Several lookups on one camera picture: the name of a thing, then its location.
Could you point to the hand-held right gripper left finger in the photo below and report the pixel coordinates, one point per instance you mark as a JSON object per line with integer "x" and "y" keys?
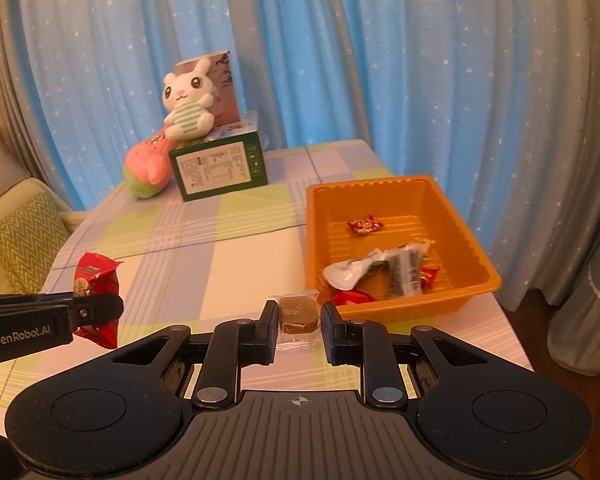
{"x": 274, "y": 330}

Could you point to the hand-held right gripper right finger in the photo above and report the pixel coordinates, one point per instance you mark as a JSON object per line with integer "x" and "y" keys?
{"x": 327, "y": 335}

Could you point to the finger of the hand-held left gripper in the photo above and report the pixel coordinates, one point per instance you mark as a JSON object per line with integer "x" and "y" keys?
{"x": 97, "y": 310}
{"x": 25, "y": 300}

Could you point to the brown snack clear wrapper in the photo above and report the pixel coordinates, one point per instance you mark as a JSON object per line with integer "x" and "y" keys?
{"x": 296, "y": 315}

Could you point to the red packet gold round print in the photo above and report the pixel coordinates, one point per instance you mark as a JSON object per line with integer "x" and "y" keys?
{"x": 92, "y": 272}

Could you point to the large red snack packet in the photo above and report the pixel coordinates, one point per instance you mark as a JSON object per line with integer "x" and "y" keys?
{"x": 352, "y": 297}

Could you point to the green white snack packet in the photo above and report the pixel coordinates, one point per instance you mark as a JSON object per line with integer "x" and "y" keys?
{"x": 350, "y": 272}

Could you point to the clear packet dark snack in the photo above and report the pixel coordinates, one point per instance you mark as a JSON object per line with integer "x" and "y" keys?
{"x": 404, "y": 275}

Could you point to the red white candy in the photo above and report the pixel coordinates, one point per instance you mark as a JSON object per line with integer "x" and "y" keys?
{"x": 364, "y": 224}

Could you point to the small red candy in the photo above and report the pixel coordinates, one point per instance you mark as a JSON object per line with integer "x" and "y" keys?
{"x": 428, "y": 276}

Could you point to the orange plastic tray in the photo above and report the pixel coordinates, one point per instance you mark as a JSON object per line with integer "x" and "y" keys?
{"x": 380, "y": 200}

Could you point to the green zigzag cushion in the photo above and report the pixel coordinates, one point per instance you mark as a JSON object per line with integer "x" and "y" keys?
{"x": 25, "y": 240}

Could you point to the checked pastel tablecloth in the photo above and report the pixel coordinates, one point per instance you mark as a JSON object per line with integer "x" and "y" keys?
{"x": 230, "y": 240}

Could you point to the pale green sofa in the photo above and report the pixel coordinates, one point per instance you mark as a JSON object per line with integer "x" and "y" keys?
{"x": 0, "y": 200}

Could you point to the pink green plush toy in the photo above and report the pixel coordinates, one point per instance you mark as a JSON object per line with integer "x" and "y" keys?
{"x": 147, "y": 165}

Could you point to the green cardboard box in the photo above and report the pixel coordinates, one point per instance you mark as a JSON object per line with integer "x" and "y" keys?
{"x": 215, "y": 167}

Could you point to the grey star curtain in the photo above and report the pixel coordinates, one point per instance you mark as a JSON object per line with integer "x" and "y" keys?
{"x": 25, "y": 110}

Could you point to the white rabbit plush toy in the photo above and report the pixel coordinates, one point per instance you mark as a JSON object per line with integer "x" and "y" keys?
{"x": 185, "y": 115}

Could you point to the brown printed box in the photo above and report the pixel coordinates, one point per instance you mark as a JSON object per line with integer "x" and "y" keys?
{"x": 225, "y": 95}

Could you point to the grey lace-trimmed cloth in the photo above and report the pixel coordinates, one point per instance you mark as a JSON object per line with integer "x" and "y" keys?
{"x": 585, "y": 330}

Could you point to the blue star curtain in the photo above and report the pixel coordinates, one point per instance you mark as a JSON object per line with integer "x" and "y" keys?
{"x": 380, "y": 60}

